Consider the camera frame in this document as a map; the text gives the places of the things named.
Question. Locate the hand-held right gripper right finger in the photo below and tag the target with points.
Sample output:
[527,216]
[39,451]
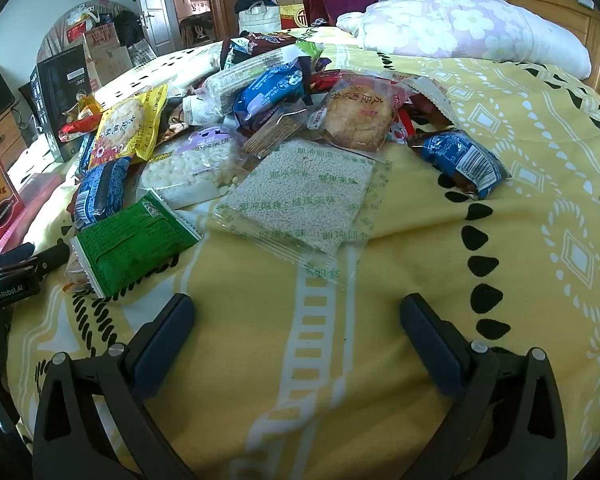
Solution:
[430,345]

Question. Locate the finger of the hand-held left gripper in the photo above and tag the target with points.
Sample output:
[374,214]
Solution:
[15,255]
[52,260]

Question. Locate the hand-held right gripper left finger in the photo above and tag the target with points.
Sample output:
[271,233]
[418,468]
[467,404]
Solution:
[165,340]

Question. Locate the green snack packet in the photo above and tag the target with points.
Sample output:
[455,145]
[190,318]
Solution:
[130,245]

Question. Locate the blue white patterned snack packet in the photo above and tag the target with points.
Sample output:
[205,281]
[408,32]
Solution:
[100,190]

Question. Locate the yellow peach cake packet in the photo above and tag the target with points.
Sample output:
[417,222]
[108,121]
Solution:
[125,125]

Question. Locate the dark blue barcode snack packet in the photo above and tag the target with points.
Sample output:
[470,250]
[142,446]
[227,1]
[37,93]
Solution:
[462,160]

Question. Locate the clear sesame cake packet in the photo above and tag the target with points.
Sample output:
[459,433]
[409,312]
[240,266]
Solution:
[300,190]

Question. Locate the yellow patterned bedspread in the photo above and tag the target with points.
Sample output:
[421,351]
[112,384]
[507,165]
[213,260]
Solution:
[280,360]

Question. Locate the wooden dresser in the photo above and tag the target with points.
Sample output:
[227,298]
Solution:
[7,135]

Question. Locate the red orange foil packet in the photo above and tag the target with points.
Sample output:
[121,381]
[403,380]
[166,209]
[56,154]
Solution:
[80,120]

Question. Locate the purple white puffed rice packet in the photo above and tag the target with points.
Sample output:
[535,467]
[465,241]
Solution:
[190,170]

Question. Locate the black printed box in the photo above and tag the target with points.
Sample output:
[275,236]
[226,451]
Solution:
[62,95]

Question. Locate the cloth covered round table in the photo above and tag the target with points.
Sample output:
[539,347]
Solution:
[55,30]

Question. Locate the clear brown cracker packet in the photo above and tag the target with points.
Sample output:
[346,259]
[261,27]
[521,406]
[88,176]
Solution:
[275,135]

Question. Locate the red plastic bag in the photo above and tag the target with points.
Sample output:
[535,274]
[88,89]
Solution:
[80,27]

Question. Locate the clear round pastry packet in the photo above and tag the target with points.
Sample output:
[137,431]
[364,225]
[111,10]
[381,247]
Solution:
[352,115]

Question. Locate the clear serrated wrapper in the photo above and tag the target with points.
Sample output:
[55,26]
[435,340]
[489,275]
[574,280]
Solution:
[430,95]

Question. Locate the clear long wafer packet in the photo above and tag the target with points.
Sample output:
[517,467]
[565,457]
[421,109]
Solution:
[240,77]

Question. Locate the pile of assorted snack packets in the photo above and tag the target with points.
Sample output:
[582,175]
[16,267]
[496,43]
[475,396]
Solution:
[260,40]

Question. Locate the white tote bag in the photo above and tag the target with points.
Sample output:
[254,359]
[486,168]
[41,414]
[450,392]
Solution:
[257,17]

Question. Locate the floral pillow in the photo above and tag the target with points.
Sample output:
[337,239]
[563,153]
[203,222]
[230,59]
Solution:
[455,25]

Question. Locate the black bag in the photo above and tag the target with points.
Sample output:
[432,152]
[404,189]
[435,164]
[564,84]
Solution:
[252,0]

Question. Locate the red gold gift box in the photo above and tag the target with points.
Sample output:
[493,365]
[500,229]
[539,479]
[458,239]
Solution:
[297,12]

